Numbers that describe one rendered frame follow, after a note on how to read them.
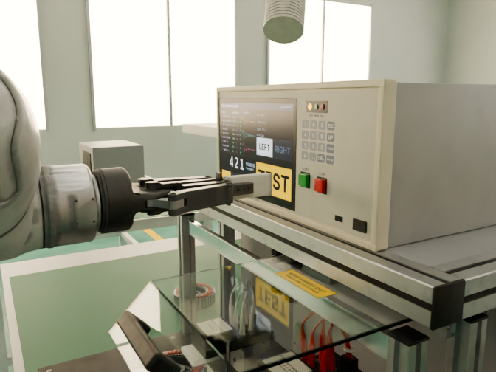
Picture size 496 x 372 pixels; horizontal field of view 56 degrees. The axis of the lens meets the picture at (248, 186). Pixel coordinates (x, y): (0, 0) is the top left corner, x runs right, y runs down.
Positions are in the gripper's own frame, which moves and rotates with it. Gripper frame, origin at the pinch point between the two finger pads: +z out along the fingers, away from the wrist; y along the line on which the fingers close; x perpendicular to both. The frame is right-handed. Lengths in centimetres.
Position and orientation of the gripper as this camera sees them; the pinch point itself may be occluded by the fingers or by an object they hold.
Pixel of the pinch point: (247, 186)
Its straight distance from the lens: 63.1
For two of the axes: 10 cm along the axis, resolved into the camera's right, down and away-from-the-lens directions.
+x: 0.0, -9.8, -1.8
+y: 4.9, 1.6, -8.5
